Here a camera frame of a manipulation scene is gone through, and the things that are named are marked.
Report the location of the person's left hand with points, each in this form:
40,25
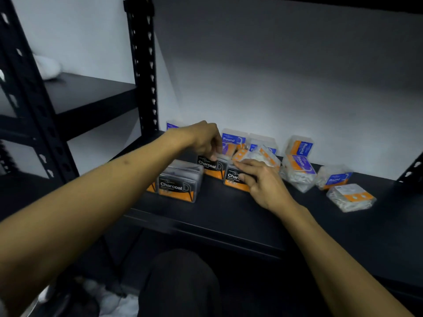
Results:
200,136

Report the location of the person's right hand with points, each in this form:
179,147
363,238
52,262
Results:
269,188

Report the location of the person's left fingers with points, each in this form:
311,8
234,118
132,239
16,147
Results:
215,150

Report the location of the person's right thumb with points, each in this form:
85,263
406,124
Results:
247,180

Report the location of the person's right forearm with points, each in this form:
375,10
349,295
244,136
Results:
333,260

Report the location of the person's left forearm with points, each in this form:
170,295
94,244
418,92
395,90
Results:
89,201

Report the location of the row of white floss packs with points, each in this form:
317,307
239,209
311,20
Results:
299,168

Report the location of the black metal shelving rack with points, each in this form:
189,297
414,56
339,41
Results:
76,95
330,227

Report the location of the person's black trouser leg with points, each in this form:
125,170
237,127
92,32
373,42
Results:
180,287

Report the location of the white plastic bag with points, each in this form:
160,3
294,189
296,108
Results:
112,300

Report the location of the white cloth bundle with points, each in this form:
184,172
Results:
48,67

